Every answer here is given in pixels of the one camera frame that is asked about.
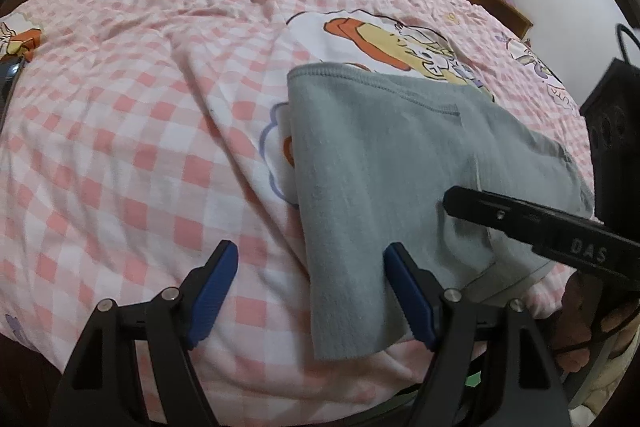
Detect grey pants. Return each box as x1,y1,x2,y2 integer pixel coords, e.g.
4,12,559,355
288,63,593,361

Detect right hand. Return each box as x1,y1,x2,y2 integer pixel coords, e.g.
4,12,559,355
551,272,639,373

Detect pink checkered bed sheet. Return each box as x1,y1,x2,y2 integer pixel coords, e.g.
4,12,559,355
1,0,592,426

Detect black smartphone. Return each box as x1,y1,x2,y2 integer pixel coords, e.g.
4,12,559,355
0,56,26,128

